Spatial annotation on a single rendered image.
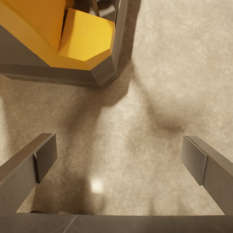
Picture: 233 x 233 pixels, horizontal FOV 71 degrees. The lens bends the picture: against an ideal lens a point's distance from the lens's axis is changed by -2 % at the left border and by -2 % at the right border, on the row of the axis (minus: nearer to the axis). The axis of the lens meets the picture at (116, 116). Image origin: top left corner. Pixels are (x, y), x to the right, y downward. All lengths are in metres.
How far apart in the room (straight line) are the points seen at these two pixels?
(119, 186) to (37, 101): 0.68
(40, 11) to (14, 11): 0.08
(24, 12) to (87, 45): 0.24
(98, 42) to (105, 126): 0.45
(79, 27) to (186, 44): 0.65
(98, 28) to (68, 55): 0.17
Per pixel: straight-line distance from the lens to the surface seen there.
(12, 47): 0.74
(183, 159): 0.17
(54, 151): 0.17
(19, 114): 1.15
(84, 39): 0.70
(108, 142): 0.92
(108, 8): 0.86
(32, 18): 0.57
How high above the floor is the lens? 0.91
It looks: 79 degrees down
